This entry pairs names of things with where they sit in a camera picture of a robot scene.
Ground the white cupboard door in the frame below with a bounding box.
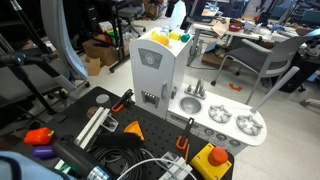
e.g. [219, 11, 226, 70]
[129, 39, 175, 120]

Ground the grey toy sink bowl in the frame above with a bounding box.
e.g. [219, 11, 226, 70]
[178, 96, 203, 116]

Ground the black orange bar clamp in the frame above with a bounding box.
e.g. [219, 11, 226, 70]
[110, 88, 135, 114]
[175, 117, 195, 151]

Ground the grey toy faucet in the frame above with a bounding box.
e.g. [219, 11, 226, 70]
[184, 78, 207, 100]

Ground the white toy kitchen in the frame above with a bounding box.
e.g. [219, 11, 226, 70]
[129, 35, 268, 157]

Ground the yellow toy lemon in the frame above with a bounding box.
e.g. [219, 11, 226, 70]
[156, 33, 171, 47]

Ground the yellow toy block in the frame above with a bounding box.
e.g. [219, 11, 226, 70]
[168, 30, 182, 42]

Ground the grey cylinder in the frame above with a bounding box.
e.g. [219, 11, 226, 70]
[95, 93, 112, 107]

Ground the green toy piece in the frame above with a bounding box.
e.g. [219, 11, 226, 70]
[180, 32, 191, 44]

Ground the grey toy stove burner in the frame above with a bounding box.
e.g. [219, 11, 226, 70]
[208, 104, 233, 125]
[235, 114, 264, 137]

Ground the black foam pad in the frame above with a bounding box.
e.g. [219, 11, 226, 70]
[94, 132, 145, 150]

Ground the small cardboard box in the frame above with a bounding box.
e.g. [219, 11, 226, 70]
[84, 55, 102, 77]

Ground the brown disc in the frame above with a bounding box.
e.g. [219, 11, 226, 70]
[86, 106, 100, 120]

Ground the large cardboard box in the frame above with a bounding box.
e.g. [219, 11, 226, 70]
[81, 34, 120, 67]

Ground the orange floor piece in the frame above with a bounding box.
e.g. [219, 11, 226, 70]
[228, 82, 244, 93]

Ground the white desk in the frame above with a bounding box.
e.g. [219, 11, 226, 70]
[191, 19, 278, 67]

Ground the black office chair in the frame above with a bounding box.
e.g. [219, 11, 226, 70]
[115, 0, 148, 38]

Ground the yellow emergency stop box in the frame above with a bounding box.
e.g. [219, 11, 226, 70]
[189, 142, 233, 180]

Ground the red bowl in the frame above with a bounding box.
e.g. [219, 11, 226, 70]
[228, 22, 246, 33]

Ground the grey plastic chair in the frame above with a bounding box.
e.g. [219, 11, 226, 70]
[210, 27, 320, 106]

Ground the white curved panel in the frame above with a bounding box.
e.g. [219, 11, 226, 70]
[39, 0, 90, 88]

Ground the grey rod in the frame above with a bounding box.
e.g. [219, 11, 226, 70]
[250, 65, 301, 115]

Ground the red toy pepper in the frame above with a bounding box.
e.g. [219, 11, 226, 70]
[23, 126, 56, 147]

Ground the purple toy eggplant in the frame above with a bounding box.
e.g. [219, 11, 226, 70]
[31, 145, 56, 160]

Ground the black tripod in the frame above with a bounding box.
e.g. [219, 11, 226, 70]
[0, 0, 69, 116]

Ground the grey cupboard door handle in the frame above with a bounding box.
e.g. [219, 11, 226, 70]
[161, 82, 168, 101]

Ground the small metal bracket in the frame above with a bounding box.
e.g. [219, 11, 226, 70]
[101, 115, 120, 133]

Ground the white cable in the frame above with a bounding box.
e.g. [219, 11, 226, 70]
[116, 157, 198, 180]

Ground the aluminium extrusion rail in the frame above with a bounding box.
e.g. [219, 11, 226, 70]
[74, 106, 111, 150]

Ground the white metal bracket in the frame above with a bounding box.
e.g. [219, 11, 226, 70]
[158, 151, 195, 180]

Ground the black cable coil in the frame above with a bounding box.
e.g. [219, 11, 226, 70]
[87, 146, 148, 180]

